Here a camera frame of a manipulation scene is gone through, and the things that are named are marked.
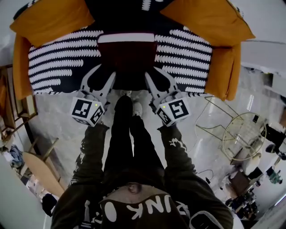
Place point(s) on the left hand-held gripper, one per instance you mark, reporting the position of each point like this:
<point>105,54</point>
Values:
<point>81,109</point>

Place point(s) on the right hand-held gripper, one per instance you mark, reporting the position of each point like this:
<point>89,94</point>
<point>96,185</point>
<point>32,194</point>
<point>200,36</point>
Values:
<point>178,109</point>

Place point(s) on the maroon cloth with gold emblem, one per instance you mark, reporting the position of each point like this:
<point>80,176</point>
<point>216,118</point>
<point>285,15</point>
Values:
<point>127,62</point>

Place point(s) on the orange sofa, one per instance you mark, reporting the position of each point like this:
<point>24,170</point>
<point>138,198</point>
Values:
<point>21,67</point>

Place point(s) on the person's right forearm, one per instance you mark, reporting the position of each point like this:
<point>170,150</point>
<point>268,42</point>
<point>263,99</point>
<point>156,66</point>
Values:
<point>178,154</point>

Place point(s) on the person's left forearm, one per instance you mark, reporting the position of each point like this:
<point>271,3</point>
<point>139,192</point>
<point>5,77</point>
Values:
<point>91,154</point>

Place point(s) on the person's left white shoe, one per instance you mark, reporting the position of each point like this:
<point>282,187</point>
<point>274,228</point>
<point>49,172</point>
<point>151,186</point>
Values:
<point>126,92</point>

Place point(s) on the person's white shoe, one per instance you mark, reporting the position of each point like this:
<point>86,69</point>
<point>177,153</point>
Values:
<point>137,109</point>
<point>126,92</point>

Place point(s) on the person's right white shoe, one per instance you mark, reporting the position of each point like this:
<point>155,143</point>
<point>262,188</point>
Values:
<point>137,109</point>

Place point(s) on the black white striped blanket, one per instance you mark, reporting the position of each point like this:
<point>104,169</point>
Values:
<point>62,58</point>

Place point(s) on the person's left leg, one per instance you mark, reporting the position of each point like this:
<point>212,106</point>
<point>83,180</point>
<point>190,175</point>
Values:
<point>120,134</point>

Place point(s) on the person's leg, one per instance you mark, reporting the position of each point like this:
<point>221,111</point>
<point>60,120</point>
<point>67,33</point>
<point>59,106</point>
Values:
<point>120,134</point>
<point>145,145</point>

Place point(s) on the person's right leg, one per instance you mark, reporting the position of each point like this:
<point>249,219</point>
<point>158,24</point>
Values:
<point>145,145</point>

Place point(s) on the orange cushion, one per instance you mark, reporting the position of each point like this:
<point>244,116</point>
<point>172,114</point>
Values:
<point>207,20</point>
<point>51,20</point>

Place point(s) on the wooden shelf rack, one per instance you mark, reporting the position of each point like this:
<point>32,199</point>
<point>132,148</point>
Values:
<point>13,107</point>

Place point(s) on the oval wooden table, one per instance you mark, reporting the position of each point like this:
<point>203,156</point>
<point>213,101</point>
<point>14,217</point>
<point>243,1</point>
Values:
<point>44,174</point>

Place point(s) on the pile of clothes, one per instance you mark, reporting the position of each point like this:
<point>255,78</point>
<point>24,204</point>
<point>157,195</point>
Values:
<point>15,156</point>

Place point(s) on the person's olive printed sweatshirt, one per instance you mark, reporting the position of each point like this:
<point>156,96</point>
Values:
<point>143,210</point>

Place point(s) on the black bag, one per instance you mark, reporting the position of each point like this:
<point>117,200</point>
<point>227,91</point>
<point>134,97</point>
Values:
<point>49,203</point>

